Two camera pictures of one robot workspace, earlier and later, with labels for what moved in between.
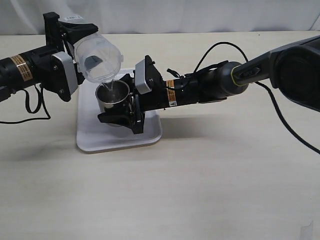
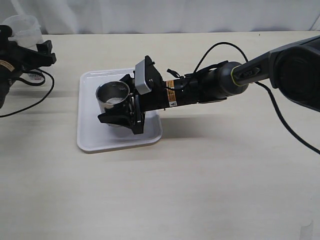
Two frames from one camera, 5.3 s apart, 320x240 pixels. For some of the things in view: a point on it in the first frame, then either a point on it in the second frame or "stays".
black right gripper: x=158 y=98 stays
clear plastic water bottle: x=98 y=60 -> x=26 y=30
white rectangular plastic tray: x=94 y=134 stays
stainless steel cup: x=113 y=96 stays
